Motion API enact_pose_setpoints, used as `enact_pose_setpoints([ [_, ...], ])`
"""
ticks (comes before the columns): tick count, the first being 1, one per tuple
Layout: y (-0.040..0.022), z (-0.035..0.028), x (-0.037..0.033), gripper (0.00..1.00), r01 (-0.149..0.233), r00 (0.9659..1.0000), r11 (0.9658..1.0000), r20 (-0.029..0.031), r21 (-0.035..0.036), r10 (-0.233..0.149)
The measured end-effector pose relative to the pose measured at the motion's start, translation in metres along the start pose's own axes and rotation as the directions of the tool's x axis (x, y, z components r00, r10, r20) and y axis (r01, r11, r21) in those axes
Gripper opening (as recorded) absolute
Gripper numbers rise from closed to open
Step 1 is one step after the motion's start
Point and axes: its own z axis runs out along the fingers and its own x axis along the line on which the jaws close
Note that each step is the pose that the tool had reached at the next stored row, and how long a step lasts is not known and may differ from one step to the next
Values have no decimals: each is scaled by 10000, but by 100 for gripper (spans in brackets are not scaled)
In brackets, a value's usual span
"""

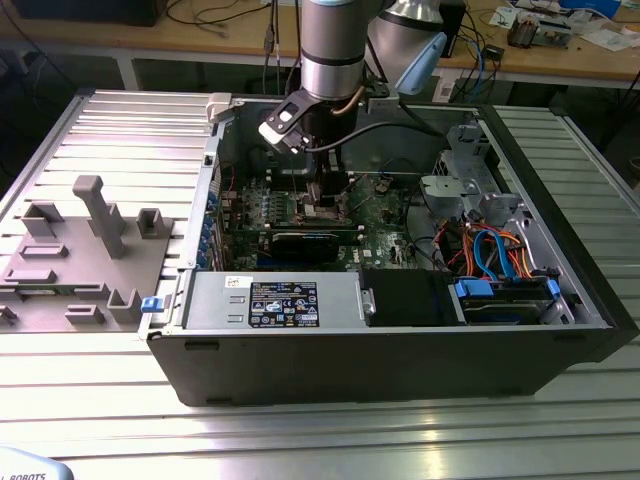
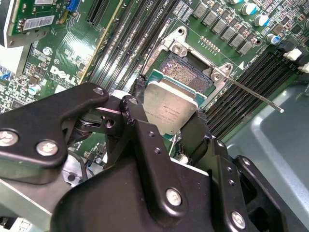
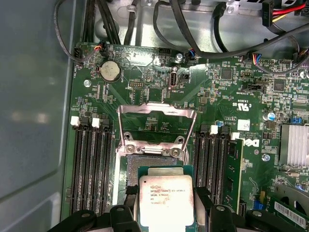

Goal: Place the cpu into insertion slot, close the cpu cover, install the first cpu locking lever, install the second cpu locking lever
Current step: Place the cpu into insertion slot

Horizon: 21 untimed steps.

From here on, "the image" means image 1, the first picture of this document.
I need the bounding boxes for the hard disk in blue carrier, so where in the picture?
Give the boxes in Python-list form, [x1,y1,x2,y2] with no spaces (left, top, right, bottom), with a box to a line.
[452,277,561,326]

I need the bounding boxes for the grey case release latch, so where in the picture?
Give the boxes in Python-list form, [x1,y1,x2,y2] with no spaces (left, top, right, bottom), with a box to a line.
[206,92,235,124]

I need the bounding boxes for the upright black desktop box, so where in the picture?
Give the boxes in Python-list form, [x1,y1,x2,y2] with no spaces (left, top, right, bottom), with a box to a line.
[439,0,469,59]

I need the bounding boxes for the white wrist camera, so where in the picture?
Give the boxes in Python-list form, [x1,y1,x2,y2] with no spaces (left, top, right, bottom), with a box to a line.
[257,91,312,155]

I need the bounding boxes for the green motherboard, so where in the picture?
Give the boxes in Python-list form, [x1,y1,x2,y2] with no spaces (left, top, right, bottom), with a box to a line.
[219,172,437,275]

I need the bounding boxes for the grey power supply unit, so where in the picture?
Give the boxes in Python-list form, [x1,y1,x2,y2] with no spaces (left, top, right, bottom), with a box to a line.
[180,271,367,331]

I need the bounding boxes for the orange power wires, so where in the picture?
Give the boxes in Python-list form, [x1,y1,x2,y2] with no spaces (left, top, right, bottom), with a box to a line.
[434,222,539,280]

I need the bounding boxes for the black open PC case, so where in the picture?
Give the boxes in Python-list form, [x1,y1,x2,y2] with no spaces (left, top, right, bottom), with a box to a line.
[137,93,640,409]

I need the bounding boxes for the blue wire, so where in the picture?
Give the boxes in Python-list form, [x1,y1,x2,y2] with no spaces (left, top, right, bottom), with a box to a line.
[472,227,519,284]

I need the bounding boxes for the grey parts rack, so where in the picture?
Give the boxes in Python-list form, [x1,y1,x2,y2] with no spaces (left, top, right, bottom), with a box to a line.
[0,174,177,335]

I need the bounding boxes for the black plastic shroud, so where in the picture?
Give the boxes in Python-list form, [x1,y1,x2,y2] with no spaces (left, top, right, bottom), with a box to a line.
[360,268,456,329]

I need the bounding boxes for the blue box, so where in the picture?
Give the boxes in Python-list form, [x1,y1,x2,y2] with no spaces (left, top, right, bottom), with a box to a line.
[559,0,624,16]

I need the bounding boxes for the wooden workbench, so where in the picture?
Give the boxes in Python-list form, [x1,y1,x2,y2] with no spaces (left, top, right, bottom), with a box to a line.
[0,0,640,94]

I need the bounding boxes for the large black box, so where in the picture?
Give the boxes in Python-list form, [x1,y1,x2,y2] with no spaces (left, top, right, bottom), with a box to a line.
[9,0,166,29]

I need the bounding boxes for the pale blue teach pendant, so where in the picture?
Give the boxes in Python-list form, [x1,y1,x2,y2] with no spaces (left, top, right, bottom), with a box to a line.
[0,444,76,480]

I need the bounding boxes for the black graphics card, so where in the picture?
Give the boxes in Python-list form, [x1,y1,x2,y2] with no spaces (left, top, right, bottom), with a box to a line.
[268,229,342,265]

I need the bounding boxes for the copper coil heatsink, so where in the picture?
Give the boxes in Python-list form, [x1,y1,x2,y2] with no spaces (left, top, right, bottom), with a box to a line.
[507,14,539,49]

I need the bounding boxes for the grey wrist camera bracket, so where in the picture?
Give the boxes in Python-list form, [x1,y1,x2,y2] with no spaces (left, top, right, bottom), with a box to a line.
[367,94,402,115]

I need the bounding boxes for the CPU socket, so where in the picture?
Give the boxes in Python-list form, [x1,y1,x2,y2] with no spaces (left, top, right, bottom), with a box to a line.
[294,192,351,224]

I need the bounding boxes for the white paper sheet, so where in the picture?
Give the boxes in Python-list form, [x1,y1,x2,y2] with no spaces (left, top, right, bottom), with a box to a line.
[579,28,636,51]

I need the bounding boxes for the grey metal caddy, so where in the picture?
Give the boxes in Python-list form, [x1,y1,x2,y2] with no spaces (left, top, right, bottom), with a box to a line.
[537,17,574,49]

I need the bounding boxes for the silver CPU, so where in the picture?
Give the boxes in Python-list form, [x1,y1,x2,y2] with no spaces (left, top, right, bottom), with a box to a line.
[303,179,326,207]

